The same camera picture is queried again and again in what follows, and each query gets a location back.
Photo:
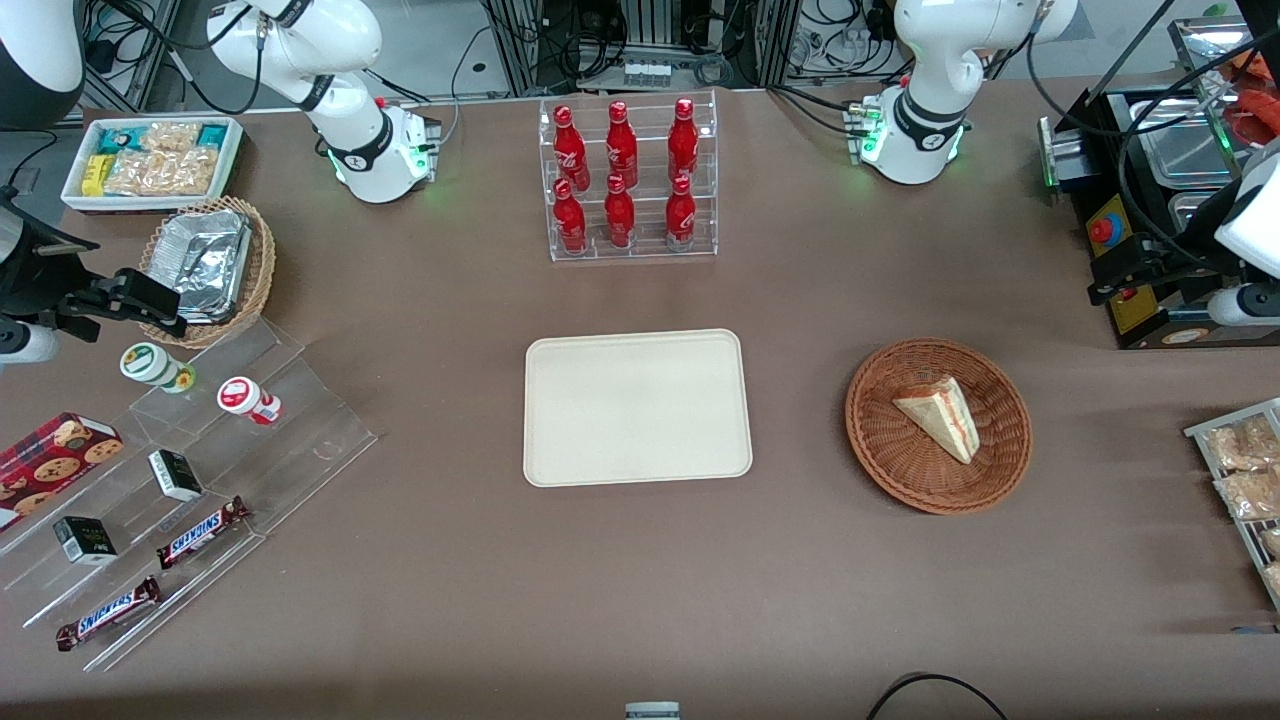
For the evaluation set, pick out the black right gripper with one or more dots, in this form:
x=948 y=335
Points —
x=37 y=281

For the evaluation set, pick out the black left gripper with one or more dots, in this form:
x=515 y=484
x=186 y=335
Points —
x=1176 y=259

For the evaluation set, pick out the plastic-wrapped triangle sandwich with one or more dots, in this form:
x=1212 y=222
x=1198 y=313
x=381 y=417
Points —
x=945 y=415

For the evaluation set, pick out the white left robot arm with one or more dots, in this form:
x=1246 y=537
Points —
x=925 y=50

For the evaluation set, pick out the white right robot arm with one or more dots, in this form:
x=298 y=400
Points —
x=300 y=40

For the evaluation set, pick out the tan wicker basket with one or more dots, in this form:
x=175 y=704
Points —
x=260 y=270

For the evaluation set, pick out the steel tray with red food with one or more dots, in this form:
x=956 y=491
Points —
x=1200 y=50

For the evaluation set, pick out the brown round wicker basket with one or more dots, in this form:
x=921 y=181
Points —
x=900 y=470

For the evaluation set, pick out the tray of bagged snacks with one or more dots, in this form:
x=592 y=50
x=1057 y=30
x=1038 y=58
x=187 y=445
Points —
x=1245 y=545

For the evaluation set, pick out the cream rectangular serving tray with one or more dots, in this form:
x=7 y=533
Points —
x=640 y=410

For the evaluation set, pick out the red emergency stop button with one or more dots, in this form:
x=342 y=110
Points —
x=1103 y=230

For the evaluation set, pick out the black food warmer machine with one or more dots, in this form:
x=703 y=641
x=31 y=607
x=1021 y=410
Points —
x=1145 y=320

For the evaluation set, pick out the green-lid yogurt cup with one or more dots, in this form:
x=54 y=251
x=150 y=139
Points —
x=150 y=363

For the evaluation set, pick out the stacked aluminium foil trays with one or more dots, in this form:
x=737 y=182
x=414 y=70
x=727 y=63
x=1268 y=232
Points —
x=210 y=262

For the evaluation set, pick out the red-lid yogurt cup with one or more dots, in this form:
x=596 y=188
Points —
x=242 y=396

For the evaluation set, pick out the large clear cracker packet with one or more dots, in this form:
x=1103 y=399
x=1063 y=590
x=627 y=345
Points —
x=165 y=172

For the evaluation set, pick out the steel pan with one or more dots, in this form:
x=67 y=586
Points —
x=1185 y=150

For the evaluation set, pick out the yellow snack packet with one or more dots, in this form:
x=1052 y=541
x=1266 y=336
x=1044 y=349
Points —
x=95 y=174

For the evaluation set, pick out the white snack bin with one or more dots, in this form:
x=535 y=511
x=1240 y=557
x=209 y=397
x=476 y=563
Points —
x=232 y=160

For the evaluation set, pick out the small clear cracker packet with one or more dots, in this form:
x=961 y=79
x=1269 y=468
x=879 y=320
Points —
x=170 y=136

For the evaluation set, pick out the teal snack packet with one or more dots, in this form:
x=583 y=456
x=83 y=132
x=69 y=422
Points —
x=211 y=135
x=118 y=139

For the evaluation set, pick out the small black box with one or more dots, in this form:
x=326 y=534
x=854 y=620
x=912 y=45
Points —
x=175 y=475
x=85 y=540

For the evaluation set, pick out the red tartan cookie box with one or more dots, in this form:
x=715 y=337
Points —
x=50 y=462

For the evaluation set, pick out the clear acrylic step display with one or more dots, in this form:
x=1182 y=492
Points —
x=300 y=440

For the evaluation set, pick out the clear bagged snack packet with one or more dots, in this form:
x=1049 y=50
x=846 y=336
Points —
x=1250 y=495
x=1240 y=445

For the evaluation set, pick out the brown Snickers bar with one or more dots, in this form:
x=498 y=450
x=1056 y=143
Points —
x=108 y=612
x=200 y=533

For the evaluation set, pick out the red cola bottle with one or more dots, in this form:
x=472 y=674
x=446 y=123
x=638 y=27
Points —
x=619 y=212
x=570 y=215
x=683 y=135
x=621 y=140
x=680 y=212
x=568 y=140

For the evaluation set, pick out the clear acrylic bottle rack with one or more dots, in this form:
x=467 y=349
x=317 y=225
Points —
x=645 y=250

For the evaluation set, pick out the grey power strip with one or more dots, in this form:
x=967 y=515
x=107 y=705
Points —
x=647 y=73

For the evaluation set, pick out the small grey device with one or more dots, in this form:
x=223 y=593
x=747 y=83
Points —
x=652 y=711

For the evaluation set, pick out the aluminium frame rack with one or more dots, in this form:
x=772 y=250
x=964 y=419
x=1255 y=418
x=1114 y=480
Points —
x=520 y=45

